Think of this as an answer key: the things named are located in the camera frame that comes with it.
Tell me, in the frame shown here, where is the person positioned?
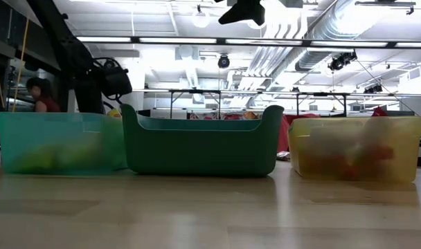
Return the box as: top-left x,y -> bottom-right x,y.
26,76 -> 61,113

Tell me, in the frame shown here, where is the black spotlight cluster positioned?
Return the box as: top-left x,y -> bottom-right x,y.
328,50 -> 358,72

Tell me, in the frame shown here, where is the white ring ceiling lamp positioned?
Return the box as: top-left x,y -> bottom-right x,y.
192,10 -> 211,28

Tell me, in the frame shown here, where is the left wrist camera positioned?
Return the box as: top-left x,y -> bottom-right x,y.
98,66 -> 133,99

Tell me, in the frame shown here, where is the black folding table frame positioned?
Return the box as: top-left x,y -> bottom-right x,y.
296,92 -> 348,117
168,89 -> 222,120

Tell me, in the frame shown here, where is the silver air duct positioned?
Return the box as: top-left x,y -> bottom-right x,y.
295,0 -> 381,72

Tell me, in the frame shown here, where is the yellow translucent bin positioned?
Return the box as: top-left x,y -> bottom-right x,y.
288,116 -> 421,183

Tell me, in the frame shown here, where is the dark teal plastic bin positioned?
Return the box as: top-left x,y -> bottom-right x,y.
119,103 -> 285,178

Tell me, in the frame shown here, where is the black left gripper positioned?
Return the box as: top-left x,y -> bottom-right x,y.
75,71 -> 106,114

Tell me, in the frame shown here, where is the ceiling strip light rail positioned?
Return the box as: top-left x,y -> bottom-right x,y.
75,34 -> 421,49

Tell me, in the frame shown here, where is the yellow candy pack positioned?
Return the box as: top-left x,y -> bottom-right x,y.
19,145 -> 64,173
63,134 -> 104,171
106,107 -> 123,120

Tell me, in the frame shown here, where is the light green translucent bin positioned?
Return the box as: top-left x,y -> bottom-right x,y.
0,111 -> 128,176

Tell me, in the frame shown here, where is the red white striped object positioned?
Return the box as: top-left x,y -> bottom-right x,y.
188,111 -> 215,121

